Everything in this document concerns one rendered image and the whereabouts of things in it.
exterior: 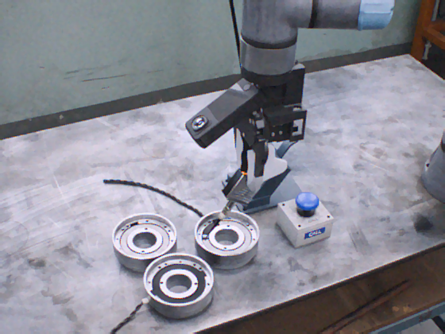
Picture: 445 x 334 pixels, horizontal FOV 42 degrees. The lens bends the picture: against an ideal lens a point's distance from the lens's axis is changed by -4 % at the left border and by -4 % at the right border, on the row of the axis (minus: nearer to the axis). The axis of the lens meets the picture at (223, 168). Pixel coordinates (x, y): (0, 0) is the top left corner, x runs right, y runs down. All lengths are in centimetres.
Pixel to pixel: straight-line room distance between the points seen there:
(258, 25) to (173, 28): 186
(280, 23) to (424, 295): 77
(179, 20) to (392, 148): 152
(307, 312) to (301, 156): 32
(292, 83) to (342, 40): 226
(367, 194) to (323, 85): 39
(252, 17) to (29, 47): 179
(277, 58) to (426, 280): 74
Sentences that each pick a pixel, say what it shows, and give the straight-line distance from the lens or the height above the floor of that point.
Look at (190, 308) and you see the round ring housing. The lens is 89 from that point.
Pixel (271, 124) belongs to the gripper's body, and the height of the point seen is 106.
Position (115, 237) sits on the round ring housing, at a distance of 100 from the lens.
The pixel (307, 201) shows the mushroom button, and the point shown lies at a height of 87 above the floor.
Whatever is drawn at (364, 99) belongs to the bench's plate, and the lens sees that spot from 143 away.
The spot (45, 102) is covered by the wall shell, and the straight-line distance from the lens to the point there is 262.
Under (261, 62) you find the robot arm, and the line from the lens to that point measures 79.
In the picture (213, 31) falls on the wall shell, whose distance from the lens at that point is 270.
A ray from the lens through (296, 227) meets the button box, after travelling 99.
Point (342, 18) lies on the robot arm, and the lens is 78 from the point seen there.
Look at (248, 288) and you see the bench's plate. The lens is 96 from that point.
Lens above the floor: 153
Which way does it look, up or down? 39 degrees down
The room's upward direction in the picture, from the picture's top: 2 degrees clockwise
